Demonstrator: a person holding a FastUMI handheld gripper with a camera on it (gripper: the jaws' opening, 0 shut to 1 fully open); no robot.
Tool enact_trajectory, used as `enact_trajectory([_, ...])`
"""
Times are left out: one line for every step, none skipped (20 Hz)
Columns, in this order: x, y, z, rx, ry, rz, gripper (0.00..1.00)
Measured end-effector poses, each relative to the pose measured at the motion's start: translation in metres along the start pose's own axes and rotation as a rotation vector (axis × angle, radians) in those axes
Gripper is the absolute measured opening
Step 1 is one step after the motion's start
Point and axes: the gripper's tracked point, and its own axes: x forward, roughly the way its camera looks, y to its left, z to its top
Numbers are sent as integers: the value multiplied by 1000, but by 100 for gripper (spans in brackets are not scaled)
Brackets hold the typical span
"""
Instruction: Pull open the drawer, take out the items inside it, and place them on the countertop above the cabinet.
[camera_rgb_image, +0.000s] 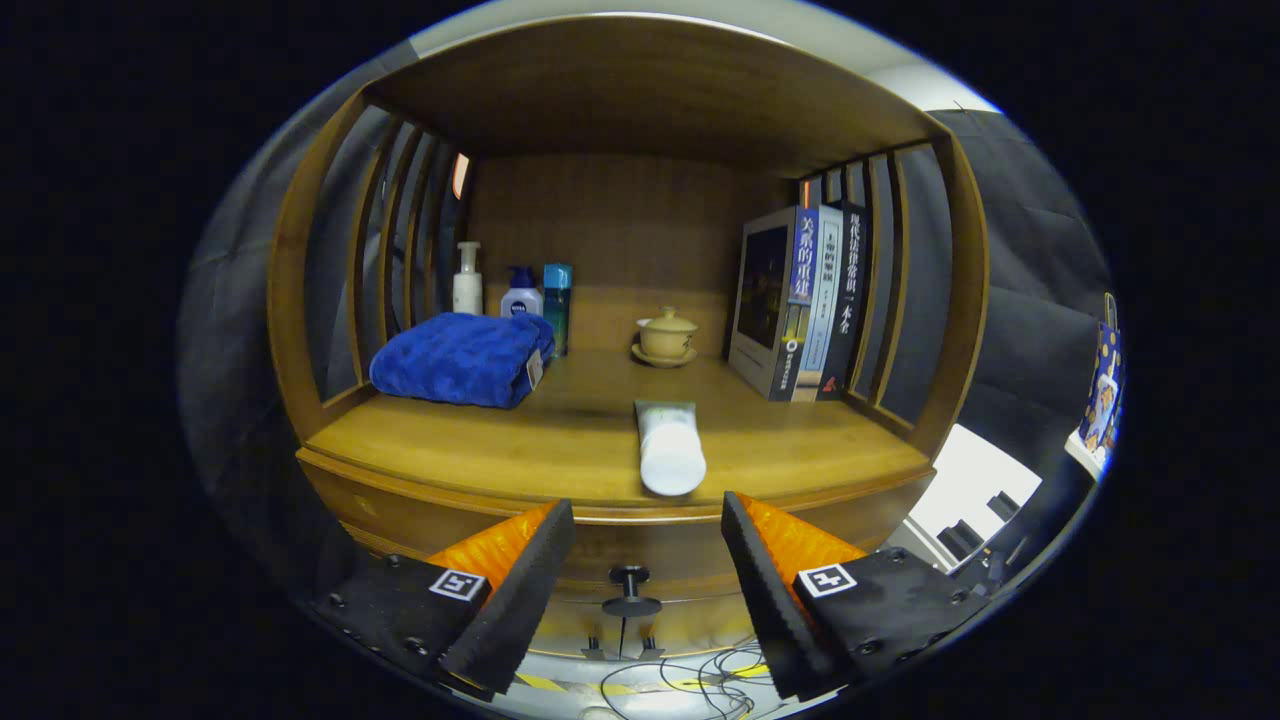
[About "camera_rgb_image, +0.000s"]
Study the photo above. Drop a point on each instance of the teal plastic bottle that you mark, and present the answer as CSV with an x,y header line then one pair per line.
x,y
557,305

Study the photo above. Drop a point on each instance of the small black box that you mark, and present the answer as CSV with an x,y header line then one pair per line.
x,y
1003,506

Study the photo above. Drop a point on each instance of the white side shelf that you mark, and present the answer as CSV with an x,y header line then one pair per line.
x,y
1088,452

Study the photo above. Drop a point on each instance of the wooden countertop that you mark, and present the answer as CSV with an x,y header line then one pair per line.
x,y
500,440

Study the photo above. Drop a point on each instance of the light grey spine book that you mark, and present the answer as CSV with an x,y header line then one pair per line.
x,y
823,300

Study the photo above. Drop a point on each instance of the brown wooden cabinet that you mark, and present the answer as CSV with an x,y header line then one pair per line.
x,y
650,90

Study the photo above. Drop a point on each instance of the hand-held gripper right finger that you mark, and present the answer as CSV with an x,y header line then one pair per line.
x,y
770,590

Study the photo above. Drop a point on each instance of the blue dotted gift bag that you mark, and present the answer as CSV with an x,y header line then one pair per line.
x,y
1100,390

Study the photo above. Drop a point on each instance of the beige lidded teacup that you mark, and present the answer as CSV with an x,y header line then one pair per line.
x,y
666,340

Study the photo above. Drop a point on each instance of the blue spine book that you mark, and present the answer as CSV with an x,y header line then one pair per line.
x,y
762,295

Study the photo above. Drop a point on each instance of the white pump bottle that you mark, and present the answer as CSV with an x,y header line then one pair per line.
x,y
467,290

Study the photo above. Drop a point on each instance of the folded blue towel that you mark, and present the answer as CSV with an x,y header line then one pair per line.
x,y
455,360

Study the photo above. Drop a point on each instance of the white box cabinet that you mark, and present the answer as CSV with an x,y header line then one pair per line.
x,y
975,465

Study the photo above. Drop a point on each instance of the white green cream tube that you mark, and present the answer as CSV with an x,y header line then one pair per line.
x,y
670,455

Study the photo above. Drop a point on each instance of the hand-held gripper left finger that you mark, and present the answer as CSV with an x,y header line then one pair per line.
x,y
515,590

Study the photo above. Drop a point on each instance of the white blue-capped lotion bottle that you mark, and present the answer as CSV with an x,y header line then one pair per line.
x,y
521,300

